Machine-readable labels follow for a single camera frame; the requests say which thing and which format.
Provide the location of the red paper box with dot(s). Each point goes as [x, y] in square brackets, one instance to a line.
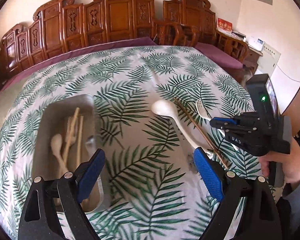
[224, 26]

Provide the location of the white wall panel box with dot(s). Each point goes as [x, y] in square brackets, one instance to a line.
[269, 59]

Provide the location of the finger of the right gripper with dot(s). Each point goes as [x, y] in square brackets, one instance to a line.
[223, 123]

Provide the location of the palm leaf print tablecloth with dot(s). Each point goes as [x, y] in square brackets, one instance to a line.
[154, 194]

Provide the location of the grey metal utensil tray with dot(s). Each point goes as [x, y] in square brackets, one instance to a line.
[54, 121]

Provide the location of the cream plastic fork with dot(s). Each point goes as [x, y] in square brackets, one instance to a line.
[203, 114]

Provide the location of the light bamboo chopstick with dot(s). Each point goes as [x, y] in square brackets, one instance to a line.
[70, 134]
[79, 140]

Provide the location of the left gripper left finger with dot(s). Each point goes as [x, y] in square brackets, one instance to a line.
[87, 174]

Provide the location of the person's right hand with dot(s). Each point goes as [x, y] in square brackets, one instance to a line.
[290, 163]

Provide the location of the small cream plastic spoon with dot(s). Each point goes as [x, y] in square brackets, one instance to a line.
[56, 145]

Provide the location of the dark brown wooden chopstick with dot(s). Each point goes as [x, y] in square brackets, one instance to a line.
[210, 143]

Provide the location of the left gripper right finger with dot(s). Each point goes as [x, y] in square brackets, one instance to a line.
[211, 173]

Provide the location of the cream plastic ladle spoon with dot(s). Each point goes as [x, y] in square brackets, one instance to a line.
[165, 108]

